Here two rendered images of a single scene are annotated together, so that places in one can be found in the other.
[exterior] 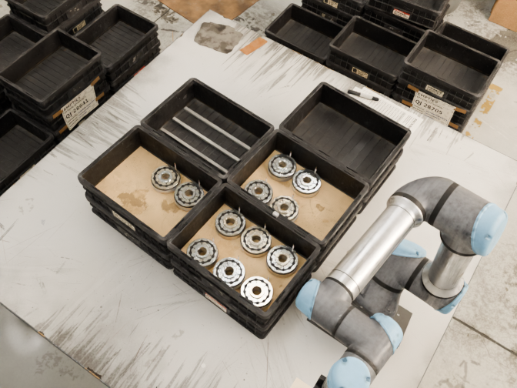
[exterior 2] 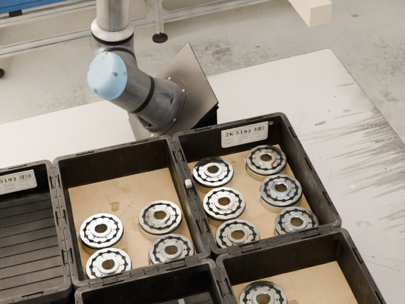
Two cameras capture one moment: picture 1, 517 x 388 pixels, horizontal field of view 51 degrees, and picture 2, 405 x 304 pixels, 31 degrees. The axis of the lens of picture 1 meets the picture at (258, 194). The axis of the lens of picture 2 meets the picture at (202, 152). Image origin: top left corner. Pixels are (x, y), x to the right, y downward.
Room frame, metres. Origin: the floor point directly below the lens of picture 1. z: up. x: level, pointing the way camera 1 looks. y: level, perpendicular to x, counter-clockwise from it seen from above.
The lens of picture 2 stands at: (1.73, 0.77, 2.17)
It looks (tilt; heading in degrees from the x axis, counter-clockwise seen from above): 44 degrees down; 223
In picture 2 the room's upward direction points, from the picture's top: 3 degrees counter-clockwise
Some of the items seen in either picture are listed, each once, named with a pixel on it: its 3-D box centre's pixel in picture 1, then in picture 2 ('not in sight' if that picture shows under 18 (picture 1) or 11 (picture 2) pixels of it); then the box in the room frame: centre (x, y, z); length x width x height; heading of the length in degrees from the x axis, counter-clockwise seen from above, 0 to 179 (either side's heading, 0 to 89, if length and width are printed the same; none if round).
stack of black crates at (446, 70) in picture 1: (438, 93); not in sight; (2.05, -0.90, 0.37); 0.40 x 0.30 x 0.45; 60
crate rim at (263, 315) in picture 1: (243, 246); (252, 180); (0.79, 0.03, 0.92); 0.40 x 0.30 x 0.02; 57
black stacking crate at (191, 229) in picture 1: (243, 253); (251, 194); (0.79, 0.03, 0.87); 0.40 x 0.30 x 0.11; 57
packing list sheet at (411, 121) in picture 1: (378, 116); not in sight; (1.56, -0.49, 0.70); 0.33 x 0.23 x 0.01; 60
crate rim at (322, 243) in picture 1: (298, 184); (126, 207); (1.04, -0.13, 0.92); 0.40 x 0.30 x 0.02; 57
